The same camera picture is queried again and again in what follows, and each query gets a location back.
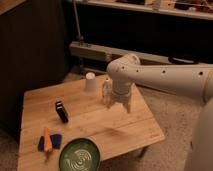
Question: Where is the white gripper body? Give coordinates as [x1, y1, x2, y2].
[112, 81, 132, 103]

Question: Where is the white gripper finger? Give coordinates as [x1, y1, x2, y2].
[123, 102, 131, 113]
[106, 99, 114, 108]

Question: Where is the white ceramic cup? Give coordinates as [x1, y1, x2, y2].
[85, 72, 97, 91]

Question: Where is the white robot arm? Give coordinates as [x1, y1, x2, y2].
[107, 54, 213, 171]

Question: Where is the black eraser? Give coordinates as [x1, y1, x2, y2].
[55, 101, 69, 123]

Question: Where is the small clear plastic bottle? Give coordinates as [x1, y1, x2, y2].
[102, 78, 112, 105]

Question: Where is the wooden table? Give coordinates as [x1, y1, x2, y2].
[18, 75, 165, 171]

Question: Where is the green patterned plate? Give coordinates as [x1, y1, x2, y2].
[59, 138, 101, 171]

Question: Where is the metal vertical pole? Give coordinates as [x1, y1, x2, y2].
[73, 0, 83, 44]

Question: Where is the blue sponge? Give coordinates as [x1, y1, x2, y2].
[37, 134, 62, 151]

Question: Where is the orange carrot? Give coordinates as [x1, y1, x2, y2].
[44, 127, 52, 152]

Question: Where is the metal shelf rail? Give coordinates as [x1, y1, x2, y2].
[69, 41, 213, 66]

